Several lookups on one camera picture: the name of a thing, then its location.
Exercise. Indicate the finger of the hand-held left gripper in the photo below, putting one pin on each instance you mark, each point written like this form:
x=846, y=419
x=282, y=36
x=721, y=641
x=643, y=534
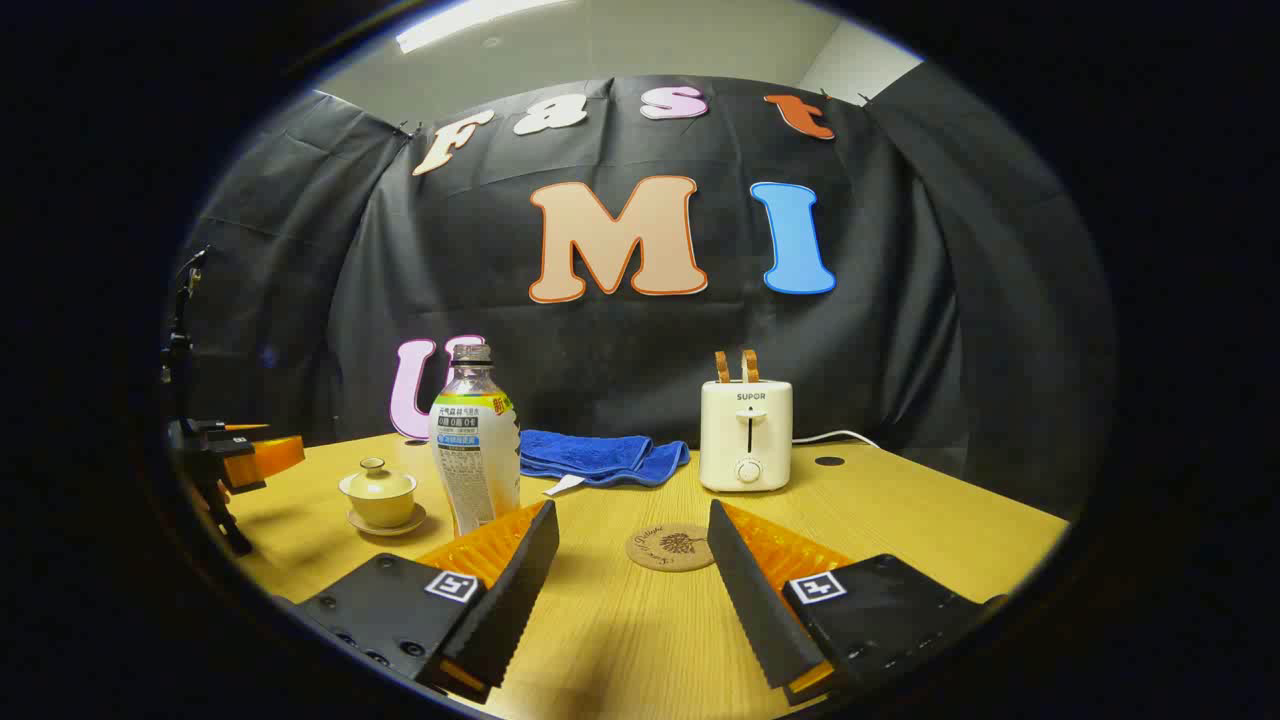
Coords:
x=265, y=458
x=245, y=428

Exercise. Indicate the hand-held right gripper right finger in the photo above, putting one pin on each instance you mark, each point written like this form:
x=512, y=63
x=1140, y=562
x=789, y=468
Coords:
x=760, y=610

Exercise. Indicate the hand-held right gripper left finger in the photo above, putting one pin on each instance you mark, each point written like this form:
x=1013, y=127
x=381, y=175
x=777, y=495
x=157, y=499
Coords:
x=510, y=610

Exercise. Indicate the round cork coaster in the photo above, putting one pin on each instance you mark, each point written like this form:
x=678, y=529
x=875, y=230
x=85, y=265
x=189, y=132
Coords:
x=665, y=548

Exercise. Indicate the cream teacup lid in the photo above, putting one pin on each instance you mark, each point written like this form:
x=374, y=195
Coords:
x=377, y=482

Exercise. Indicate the cream ceramic teacup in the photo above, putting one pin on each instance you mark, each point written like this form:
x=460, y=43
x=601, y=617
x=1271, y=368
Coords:
x=382, y=510

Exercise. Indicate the clear plastic water bottle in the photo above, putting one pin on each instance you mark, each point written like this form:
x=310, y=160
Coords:
x=472, y=450

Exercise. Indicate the cream ceramic saucer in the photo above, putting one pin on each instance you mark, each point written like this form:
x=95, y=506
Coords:
x=410, y=524

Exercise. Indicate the blue folded towel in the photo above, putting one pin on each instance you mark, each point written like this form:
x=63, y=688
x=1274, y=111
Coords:
x=595, y=455

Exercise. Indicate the white toaster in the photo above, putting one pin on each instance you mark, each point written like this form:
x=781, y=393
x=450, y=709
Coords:
x=745, y=430

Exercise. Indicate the toast bread slice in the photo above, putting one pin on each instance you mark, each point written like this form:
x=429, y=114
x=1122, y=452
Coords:
x=722, y=368
x=750, y=366

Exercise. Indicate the black backdrop cloth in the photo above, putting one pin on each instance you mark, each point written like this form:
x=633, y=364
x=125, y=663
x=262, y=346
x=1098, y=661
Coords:
x=620, y=350

